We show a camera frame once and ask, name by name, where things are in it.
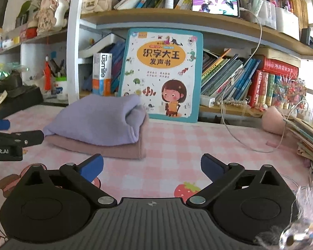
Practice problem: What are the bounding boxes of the stack of books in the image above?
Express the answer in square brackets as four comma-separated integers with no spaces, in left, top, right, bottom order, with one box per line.
[284,116,313,167]

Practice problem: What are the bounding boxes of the small black box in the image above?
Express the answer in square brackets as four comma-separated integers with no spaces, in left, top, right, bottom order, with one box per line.
[301,27,313,51]

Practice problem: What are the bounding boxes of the white orange toothpaste box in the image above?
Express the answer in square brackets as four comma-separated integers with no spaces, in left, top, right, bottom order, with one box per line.
[92,53,113,97]

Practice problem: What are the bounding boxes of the dark leather shoe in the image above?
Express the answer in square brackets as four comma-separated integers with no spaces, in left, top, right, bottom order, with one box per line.
[0,70,24,90]

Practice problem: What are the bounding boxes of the white jar with pens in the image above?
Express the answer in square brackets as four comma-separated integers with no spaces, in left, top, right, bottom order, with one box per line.
[55,77,68,101]

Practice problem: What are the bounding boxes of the black case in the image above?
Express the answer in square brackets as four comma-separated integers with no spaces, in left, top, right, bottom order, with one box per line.
[0,85,44,120]

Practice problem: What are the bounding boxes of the red tassel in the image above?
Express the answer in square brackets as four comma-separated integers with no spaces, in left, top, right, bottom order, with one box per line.
[43,55,51,91]

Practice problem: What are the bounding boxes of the green leaf plant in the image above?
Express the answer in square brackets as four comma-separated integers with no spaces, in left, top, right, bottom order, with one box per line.
[18,0,33,19]

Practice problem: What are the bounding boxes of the smartphone with lit screen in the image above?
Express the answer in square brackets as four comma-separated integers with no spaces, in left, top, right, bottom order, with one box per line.
[192,0,241,18]

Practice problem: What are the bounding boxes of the pink pouch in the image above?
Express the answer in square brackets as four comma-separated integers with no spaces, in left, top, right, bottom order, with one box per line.
[262,105,287,135]

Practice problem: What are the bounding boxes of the white charging cable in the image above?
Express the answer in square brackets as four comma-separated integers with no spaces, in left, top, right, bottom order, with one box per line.
[220,8,307,154]

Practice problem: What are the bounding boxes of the colourful flower bouquet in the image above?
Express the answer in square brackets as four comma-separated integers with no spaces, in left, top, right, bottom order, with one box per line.
[274,75,307,107]

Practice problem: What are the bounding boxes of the white wooden bookshelf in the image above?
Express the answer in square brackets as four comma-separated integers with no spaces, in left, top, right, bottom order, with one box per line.
[0,0,313,125]

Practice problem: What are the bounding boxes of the white charger plug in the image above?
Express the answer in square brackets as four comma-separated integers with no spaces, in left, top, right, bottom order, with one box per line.
[200,95,215,108]

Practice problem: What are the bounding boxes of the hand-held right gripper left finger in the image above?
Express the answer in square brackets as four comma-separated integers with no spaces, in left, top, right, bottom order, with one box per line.
[12,153,118,209]

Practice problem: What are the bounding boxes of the purple and pink sweater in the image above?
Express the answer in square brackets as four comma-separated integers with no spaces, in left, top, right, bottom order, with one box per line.
[43,94,150,160]

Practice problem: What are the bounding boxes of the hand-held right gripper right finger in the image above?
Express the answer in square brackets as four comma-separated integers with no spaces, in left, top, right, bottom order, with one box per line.
[186,153,294,209]

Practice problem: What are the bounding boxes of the pearl necklace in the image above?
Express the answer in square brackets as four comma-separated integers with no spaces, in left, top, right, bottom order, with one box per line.
[215,97,251,107]

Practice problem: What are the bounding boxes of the red round bottle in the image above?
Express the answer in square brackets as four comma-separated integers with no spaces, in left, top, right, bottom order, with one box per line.
[26,22,38,41]

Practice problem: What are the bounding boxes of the white storage containers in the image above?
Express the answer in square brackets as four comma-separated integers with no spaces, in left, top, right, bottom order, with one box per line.
[258,1,300,41]

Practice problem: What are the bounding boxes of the fluffy crystal pendant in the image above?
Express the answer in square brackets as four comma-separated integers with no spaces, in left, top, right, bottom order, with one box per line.
[254,180,313,250]

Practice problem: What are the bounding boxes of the row of blue books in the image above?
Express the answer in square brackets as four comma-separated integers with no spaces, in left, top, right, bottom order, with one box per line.
[110,40,127,93]

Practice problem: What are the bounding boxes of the plush rabbit doll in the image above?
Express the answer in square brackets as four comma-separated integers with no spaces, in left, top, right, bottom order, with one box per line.
[37,0,70,35]

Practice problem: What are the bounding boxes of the row of leaning thin books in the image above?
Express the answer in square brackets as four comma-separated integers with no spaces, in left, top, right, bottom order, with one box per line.
[201,48,261,101]

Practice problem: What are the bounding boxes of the children's picture book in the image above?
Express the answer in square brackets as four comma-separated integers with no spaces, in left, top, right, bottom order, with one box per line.
[118,28,204,124]

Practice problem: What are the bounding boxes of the pink checkered tablecloth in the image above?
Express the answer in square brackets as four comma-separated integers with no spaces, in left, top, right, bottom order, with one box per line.
[0,104,313,250]

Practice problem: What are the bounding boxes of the red thick dictionary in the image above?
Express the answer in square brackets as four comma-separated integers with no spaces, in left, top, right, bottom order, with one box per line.
[255,55,299,80]

